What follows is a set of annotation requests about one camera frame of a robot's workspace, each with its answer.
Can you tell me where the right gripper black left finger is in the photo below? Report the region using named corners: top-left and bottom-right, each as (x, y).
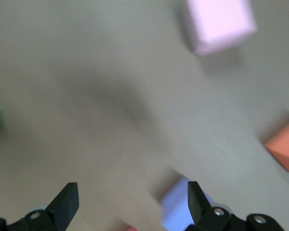
top-left (8, 182), bottom-right (79, 231)

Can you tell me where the orange foam cube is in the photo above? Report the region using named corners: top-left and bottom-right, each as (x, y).
top-left (263, 121), bottom-right (289, 179)

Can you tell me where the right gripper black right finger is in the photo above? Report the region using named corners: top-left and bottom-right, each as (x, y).
top-left (186, 181), bottom-right (232, 231)

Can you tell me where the purple foam cube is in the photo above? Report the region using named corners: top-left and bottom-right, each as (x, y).
top-left (160, 175), bottom-right (215, 231)

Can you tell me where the pink foam cube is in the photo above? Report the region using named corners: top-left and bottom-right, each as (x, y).
top-left (184, 0), bottom-right (258, 57)

